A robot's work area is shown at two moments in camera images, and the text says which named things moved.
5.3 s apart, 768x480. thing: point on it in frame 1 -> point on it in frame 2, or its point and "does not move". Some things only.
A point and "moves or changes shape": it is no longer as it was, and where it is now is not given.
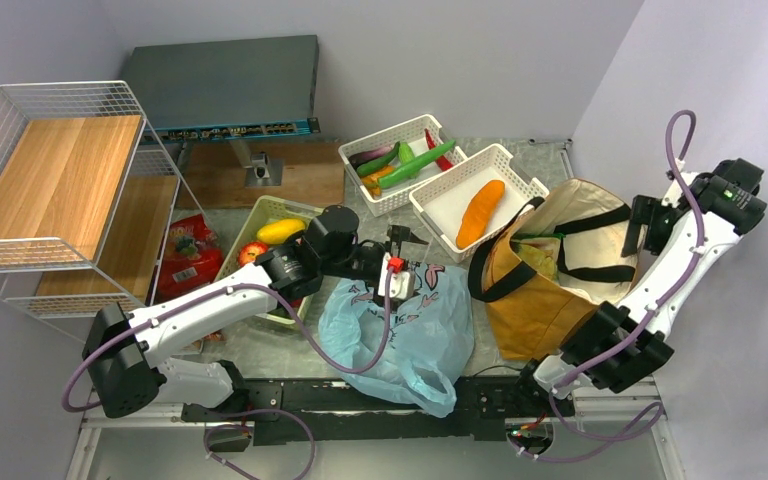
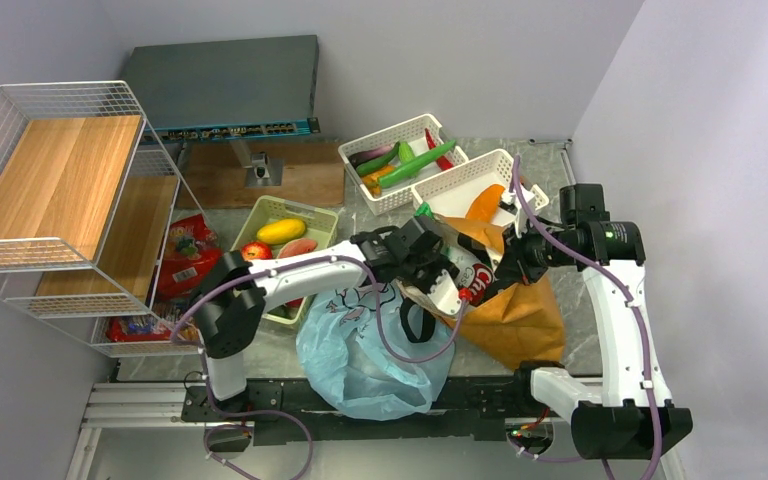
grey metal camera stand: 260,171 does not move
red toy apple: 249,251 does not move
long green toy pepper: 412,169 does not move
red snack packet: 193,257 does not move
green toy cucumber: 405,153 does not move
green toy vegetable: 405,153 -> 378,164
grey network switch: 226,89 does not move
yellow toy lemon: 278,232 does not move
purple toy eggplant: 358,158 does not move
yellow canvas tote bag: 549,263 moves or changes shape
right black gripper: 645,211 -> 515,263
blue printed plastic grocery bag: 432,338 moves or changes shape
